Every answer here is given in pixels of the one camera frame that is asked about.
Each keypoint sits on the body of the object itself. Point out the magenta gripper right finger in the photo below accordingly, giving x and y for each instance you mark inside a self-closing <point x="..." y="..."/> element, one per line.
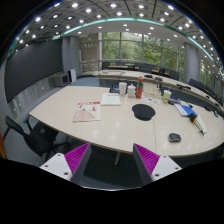
<point x="151" y="166"/>

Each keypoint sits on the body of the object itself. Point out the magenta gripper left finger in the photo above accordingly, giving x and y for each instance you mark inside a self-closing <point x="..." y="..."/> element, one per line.
<point x="69" y="166"/>

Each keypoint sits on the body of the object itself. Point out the black computer mouse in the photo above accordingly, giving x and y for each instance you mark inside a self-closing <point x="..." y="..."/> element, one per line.
<point x="173" y="137"/>

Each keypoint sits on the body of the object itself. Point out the black round mouse pad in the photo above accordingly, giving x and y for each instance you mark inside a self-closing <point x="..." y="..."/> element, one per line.
<point x="143" y="112"/>

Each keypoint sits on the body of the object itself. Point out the black office chair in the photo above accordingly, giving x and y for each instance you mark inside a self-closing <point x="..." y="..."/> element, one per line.
<point x="41" y="139"/>

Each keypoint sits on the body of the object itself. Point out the pink cover magazine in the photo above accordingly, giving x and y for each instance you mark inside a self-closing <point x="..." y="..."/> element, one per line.
<point x="87" y="111"/>

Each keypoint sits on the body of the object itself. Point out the blue notebook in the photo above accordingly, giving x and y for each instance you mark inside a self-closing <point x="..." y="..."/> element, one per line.
<point x="184" y="111"/>

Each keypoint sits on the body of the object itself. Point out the pale green book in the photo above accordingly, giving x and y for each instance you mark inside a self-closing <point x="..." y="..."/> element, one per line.
<point x="110" y="99"/>

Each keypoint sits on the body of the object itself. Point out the green drink cup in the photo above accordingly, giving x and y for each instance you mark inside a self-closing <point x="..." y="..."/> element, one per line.
<point x="166" y="96"/>

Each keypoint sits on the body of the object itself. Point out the white lidded jar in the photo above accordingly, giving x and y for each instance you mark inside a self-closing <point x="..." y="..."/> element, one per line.
<point x="131" y="91"/>

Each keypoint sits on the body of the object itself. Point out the red thermos bottle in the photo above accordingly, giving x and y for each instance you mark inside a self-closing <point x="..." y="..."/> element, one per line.
<point x="139" y="87"/>

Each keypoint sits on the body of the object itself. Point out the grey box monitor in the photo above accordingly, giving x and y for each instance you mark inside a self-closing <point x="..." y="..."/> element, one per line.
<point x="61" y="80"/>

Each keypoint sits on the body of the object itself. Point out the white paper cup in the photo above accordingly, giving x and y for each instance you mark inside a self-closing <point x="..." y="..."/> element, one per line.
<point x="122" y="88"/>

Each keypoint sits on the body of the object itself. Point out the large dark wall screen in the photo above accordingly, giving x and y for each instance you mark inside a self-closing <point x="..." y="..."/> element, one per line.
<point x="31" y="64"/>

